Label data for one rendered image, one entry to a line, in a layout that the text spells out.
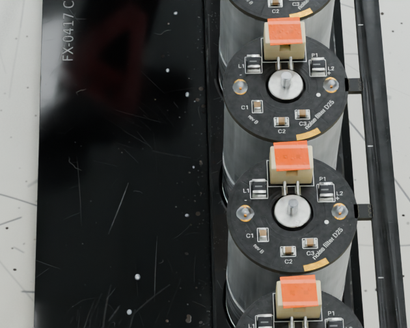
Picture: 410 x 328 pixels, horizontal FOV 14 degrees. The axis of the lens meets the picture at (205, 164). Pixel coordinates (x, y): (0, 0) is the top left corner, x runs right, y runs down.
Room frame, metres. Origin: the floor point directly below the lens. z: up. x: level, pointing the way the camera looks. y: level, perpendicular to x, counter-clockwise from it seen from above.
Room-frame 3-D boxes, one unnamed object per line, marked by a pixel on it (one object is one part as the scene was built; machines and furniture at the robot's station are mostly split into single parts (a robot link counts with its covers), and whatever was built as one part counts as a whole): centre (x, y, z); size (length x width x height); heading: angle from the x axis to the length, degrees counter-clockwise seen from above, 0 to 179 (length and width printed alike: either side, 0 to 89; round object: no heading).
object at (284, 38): (0.18, -0.02, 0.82); 0.01 x 0.01 x 0.01; 1
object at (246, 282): (0.14, -0.02, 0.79); 0.02 x 0.02 x 0.05
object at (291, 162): (0.15, -0.02, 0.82); 0.01 x 0.01 x 0.01; 1
